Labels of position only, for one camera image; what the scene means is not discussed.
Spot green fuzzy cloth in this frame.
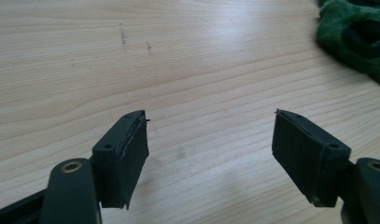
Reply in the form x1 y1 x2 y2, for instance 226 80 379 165
315 0 380 90

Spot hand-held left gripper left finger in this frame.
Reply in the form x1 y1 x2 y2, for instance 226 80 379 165
91 109 150 210

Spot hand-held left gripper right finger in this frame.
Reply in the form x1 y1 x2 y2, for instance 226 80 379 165
271 108 352 208

